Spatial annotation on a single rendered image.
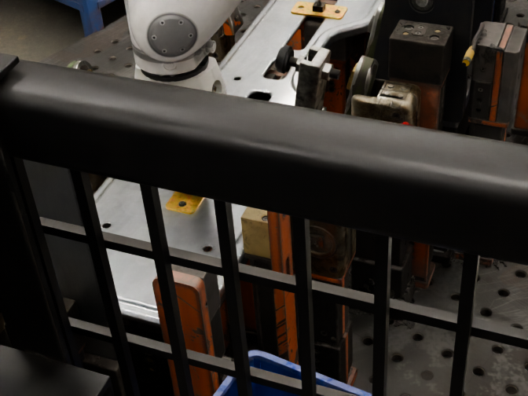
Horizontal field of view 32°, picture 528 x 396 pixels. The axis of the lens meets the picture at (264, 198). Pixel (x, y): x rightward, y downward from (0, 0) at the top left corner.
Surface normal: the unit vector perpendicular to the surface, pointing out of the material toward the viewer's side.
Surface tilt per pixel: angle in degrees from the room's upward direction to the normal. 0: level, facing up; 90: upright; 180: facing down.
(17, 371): 0
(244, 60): 0
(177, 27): 88
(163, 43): 91
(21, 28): 0
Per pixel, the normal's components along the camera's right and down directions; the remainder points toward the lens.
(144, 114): -0.15, -0.58
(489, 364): -0.07, -0.77
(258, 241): -0.37, 0.61
